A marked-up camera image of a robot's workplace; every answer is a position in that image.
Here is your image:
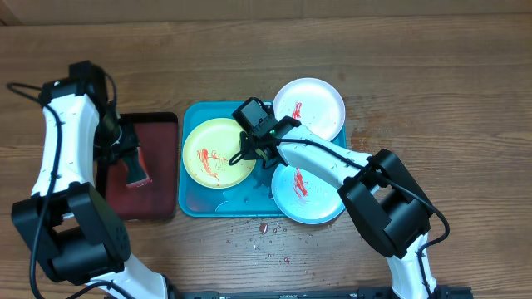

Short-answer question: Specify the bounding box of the green orange scrub sponge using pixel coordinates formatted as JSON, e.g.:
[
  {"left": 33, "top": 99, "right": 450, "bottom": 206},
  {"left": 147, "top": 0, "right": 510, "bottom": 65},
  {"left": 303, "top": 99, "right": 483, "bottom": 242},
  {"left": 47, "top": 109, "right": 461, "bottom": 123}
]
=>
[{"left": 122, "top": 147, "right": 151, "bottom": 189}]

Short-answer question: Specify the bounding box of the yellow-green plastic plate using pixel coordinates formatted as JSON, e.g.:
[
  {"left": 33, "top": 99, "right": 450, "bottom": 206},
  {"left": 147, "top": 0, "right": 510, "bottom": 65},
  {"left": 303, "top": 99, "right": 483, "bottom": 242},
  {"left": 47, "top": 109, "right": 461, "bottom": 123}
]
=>
[{"left": 182, "top": 118, "right": 255, "bottom": 189}]

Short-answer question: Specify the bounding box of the light blue plastic plate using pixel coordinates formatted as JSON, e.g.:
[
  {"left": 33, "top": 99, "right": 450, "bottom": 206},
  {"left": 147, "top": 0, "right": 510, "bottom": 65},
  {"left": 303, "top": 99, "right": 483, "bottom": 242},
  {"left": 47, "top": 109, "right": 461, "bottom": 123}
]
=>
[{"left": 271, "top": 165, "right": 345, "bottom": 225}]

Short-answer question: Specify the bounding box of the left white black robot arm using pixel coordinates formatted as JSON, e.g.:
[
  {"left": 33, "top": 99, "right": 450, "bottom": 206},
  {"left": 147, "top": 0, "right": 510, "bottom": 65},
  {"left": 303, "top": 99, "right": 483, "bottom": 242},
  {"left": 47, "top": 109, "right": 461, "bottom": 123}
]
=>
[{"left": 11, "top": 61, "right": 179, "bottom": 298}]

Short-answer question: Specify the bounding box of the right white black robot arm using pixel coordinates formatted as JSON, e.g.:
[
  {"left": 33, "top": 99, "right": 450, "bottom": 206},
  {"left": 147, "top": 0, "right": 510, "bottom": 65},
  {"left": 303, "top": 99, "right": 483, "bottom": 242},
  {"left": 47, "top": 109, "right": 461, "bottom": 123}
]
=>
[{"left": 230, "top": 116, "right": 436, "bottom": 298}]

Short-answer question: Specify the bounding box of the teal plastic tray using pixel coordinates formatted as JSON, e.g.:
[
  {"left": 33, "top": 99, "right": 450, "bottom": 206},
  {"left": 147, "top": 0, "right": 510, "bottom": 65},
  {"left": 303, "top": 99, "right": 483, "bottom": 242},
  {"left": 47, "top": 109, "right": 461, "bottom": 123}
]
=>
[{"left": 178, "top": 100, "right": 348, "bottom": 218}]

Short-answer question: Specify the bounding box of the black rectangular tray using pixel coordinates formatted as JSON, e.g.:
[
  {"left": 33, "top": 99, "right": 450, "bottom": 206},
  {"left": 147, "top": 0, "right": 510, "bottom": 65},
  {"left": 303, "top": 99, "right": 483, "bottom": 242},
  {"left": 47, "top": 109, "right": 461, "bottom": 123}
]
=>
[{"left": 96, "top": 112, "right": 179, "bottom": 220}]

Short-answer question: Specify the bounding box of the white pink-rimmed plate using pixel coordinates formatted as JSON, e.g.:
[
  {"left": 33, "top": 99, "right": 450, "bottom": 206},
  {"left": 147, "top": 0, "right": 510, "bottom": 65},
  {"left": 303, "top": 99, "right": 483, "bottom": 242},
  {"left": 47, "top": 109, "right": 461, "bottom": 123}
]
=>
[{"left": 273, "top": 77, "right": 346, "bottom": 141}]

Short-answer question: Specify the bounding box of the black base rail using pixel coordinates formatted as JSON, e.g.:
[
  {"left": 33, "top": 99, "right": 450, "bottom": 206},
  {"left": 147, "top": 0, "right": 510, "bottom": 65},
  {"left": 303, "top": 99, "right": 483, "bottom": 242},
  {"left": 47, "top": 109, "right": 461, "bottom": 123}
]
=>
[{"left": 178, "top": 286, "right": 474, "bottom": 299}]

